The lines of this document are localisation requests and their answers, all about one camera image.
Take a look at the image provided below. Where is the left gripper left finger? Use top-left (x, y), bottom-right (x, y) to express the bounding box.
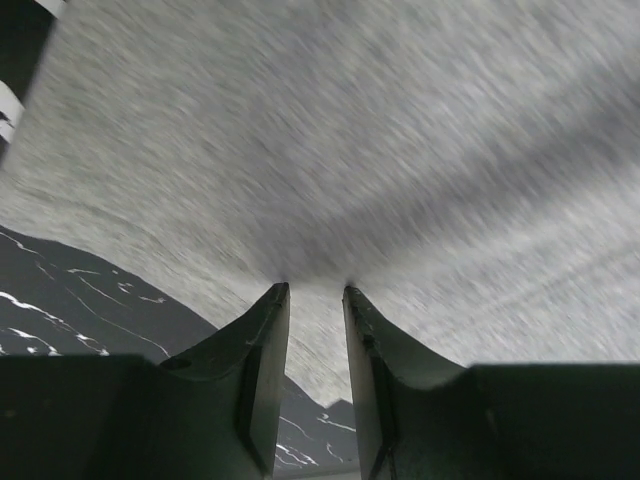
top-left (1, 283), bottom-right (290, 479)

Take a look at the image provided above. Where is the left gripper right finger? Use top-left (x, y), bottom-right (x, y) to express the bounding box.
top-left (343, 286), bottom-right (639, 479)

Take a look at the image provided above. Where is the grey t shirt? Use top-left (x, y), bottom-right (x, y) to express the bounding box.
top-left (1, 1), bottom-right (639, 405)

